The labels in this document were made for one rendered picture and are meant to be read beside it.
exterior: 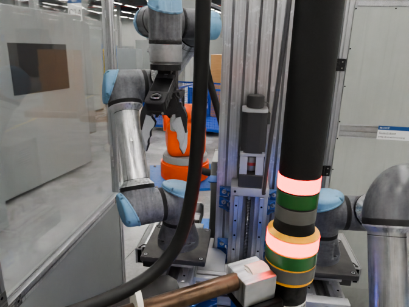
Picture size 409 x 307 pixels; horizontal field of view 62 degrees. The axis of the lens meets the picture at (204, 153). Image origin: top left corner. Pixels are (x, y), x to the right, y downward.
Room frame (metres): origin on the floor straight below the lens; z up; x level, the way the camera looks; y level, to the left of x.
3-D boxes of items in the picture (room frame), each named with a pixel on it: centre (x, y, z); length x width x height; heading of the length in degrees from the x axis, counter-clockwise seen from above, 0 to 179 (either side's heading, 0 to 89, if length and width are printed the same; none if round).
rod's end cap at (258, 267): (0.24, -0.05, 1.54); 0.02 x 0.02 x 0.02; 27
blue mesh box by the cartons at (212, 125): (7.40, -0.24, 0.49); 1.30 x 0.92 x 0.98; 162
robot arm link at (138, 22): (0.91, 0.12, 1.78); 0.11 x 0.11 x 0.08; 26
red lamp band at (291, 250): (0.26, -0.08, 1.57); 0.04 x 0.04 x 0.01
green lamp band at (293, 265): (0.26, -0.08, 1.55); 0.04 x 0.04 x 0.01
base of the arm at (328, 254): (1.05, -0.40, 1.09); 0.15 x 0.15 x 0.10
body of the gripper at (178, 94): (0.82, 0.09, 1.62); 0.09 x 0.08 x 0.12; 172
